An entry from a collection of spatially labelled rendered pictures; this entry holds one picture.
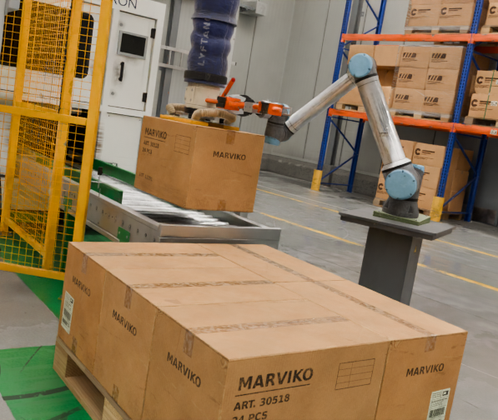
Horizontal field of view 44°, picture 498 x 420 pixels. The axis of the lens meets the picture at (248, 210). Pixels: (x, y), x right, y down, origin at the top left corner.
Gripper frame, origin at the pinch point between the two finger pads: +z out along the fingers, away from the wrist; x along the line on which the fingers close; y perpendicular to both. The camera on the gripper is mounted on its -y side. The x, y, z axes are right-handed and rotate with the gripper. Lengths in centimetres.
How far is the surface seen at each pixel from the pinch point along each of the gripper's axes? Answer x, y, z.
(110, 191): -58, 74, 25
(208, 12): 43.0, 19.4, 8.4
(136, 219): -62, 14, 36
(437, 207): -97, 371, -665
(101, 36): 25, 64, 44
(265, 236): -63, -13, -24
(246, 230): -61, -13, -12
